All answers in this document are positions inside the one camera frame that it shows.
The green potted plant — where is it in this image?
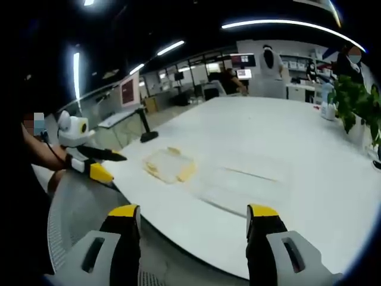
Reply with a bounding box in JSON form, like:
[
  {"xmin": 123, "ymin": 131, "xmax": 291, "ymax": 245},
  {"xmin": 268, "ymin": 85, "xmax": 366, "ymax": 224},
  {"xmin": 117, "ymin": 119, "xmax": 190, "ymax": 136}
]
[{"xmin": 328, "ymin": 74, "xmax": 381, "ymax": 147}]

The cardboard box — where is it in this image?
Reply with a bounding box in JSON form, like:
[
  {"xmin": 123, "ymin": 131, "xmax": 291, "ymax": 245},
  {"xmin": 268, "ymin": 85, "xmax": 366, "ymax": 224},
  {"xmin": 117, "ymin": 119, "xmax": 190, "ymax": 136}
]
[{"xmin": 143, "ymin": 96, "xmax": 159, "ymax": 114}]

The white and blue bottle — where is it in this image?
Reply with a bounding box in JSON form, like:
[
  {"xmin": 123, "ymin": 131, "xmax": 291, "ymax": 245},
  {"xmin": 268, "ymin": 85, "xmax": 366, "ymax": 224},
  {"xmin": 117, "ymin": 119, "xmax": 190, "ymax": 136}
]
[{"xmin": 319, "ymin": 83, "xmax": 338, "ymax": 121}]

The monitor with pink screen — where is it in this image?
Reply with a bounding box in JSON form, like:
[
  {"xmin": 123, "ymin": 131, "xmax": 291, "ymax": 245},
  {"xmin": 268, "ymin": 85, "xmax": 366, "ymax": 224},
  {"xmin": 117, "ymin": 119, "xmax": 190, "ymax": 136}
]
[{"xmin": 120, "ymin": 73, "xmax": 141, "ymax": 108}]

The wall screen with red picture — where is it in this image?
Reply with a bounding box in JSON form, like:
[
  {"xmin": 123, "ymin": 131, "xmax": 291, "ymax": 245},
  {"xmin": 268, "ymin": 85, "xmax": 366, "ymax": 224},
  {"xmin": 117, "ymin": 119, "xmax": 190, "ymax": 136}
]
[{"xmin": 230, "ymin": 54, "xmax": 257, "ymax": 81}]

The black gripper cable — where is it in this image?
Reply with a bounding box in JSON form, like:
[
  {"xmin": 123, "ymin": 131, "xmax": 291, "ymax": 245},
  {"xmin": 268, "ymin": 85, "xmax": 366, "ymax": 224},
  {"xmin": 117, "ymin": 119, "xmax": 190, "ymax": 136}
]
[{"xmin": 40, "ymin": 130, "xmax": 68, "ymax": 163}]

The person's dark clothing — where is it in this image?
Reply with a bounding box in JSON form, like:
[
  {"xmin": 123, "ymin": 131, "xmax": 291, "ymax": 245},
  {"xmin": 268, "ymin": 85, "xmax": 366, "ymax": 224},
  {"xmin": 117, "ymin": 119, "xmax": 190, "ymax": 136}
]
[{"xmin": 0, "ymin": 119, "xmax": 56, "ymax": 276}]

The white side desk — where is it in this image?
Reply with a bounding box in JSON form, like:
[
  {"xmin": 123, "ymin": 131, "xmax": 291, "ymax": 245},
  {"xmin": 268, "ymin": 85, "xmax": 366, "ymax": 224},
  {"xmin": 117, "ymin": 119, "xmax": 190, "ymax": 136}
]
[{"xmin": 97, "ymin": 109, "xmax": 143, "ymax": 150}]

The long curved ceiling light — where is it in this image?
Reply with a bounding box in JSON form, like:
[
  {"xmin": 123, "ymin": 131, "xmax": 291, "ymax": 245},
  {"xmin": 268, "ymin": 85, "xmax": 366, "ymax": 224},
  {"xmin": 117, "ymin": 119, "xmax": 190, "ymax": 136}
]
[{"xmin": 221, "ymin": 19, "xmax": 367, "ymax": 54}]

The clear yellow-edged plastic piece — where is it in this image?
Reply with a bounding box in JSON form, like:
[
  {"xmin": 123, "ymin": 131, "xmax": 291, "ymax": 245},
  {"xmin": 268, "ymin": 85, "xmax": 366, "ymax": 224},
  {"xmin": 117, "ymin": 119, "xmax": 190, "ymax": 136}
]
[{"xmin": 142, "ymin": 145, "xmax": 199, "ymax": 185}]

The grey mesh office chair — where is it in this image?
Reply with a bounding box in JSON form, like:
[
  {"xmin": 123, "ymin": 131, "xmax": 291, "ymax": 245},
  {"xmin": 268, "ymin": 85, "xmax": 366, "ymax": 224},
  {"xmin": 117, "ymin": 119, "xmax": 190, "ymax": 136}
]
[{"xmin": 46, "ymin": 169, "xmax": 167, "ymax": 286}]

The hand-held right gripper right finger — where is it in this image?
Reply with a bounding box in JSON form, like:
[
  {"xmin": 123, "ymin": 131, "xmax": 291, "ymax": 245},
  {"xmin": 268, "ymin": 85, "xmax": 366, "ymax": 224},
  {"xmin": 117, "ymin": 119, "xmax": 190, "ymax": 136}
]
[{"xmin": 245, "ymin": 203, "xmax": 343, "ymax": 286}]

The person's bare leg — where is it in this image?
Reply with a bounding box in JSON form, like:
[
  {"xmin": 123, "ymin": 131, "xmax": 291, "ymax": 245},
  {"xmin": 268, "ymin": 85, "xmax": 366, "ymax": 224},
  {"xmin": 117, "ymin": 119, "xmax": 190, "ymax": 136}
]
[{"xmin": 46, "ymin": 169, "xmax": 67, "ymax": 195}]

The black desk stand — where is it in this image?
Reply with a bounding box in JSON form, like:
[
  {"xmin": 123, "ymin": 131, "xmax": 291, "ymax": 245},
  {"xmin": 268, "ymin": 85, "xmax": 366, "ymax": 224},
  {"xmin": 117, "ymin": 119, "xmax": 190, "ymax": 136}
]
[{"xmin": 135, "ymin": 107, "xmax": 159, "ymax": 144}]

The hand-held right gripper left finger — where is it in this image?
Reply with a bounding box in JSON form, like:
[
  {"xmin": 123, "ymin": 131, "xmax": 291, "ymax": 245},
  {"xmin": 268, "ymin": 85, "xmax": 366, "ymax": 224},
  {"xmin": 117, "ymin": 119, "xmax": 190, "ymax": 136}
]
[{"xmin": 63, "ymin": 203, "xmax": 142, "ymax": 286}]

